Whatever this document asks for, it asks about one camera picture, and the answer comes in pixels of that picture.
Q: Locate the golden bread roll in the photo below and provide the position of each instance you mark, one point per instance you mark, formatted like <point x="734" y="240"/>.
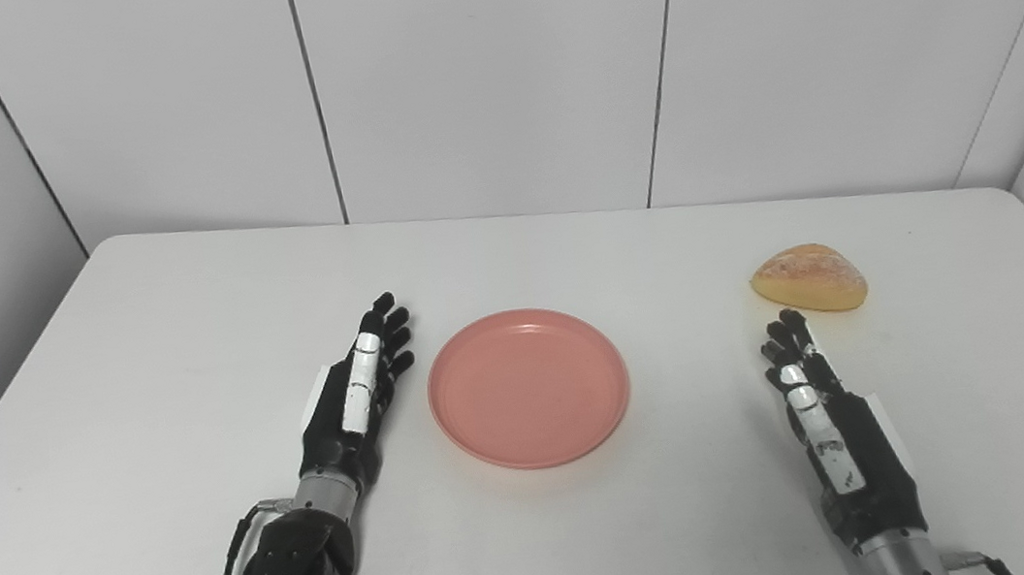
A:
<point x="809" y="280"/>

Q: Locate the pink round plate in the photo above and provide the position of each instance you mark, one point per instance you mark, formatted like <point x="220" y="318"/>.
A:
<point x="529" y="388"/>

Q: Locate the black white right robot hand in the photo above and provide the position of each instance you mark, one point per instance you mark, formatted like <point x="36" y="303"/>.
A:
<point x="871" y="468"/>

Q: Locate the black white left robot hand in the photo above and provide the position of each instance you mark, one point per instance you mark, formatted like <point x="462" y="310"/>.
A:
<point x="330" y="437"/>

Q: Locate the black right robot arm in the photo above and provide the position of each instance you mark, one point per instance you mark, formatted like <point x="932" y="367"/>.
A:
<point x="903" y="567"/>

